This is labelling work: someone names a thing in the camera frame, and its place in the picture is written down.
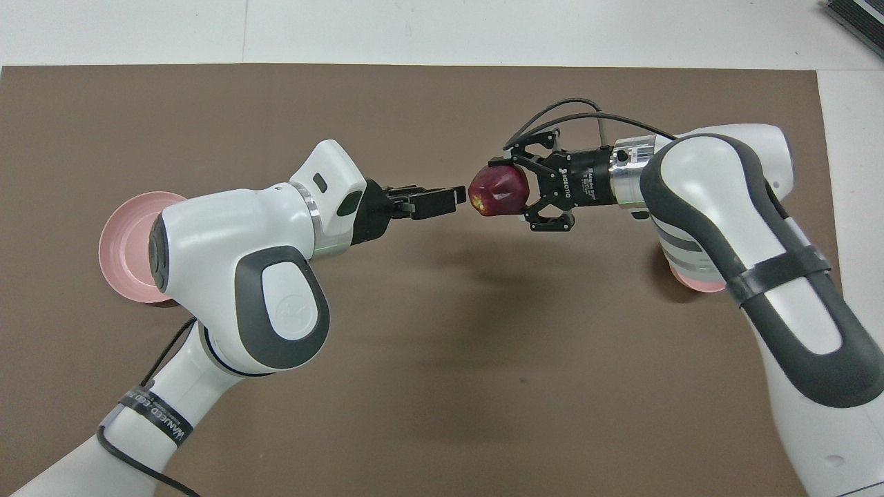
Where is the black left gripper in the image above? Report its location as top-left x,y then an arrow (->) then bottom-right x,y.
350,179 -> 468,246

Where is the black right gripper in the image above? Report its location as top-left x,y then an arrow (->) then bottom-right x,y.
488,127 -> 619,233

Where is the dark red apple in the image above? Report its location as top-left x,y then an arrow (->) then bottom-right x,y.
468,164 -> 531,217

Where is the pink bowl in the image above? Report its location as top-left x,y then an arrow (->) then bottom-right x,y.
667,265 -> 727,294

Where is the pink plate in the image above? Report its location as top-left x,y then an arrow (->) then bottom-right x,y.
98,191 -> 189,304

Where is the brown table mat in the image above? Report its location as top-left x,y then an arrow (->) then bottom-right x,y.
0,64 -> 867,497

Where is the grey ribbed device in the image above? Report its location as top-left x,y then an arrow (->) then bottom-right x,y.
820,0 -> 884,60

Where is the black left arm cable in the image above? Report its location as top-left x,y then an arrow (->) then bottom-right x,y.
96,317 -> 202,497

